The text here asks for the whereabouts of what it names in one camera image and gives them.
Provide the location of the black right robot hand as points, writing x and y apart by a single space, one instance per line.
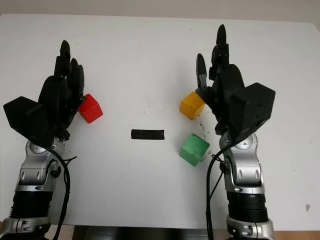
228 77

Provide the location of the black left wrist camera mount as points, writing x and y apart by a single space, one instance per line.
22 112

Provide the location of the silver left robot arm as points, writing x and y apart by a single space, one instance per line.
35 172

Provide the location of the black tape strip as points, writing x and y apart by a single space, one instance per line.
147 134

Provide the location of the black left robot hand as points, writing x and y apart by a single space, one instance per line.
58 92

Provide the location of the yellow wooden block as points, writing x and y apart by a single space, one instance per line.
191 105

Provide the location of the red wooden block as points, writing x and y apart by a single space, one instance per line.
91 108

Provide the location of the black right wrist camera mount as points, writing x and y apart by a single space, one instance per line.
255 107

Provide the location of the green wooden block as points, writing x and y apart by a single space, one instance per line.
193 148

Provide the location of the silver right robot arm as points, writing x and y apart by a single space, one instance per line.
246 175

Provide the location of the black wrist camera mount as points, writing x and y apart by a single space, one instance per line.
22 112
255 107

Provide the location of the dark grey robot torso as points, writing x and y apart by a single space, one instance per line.
125 233

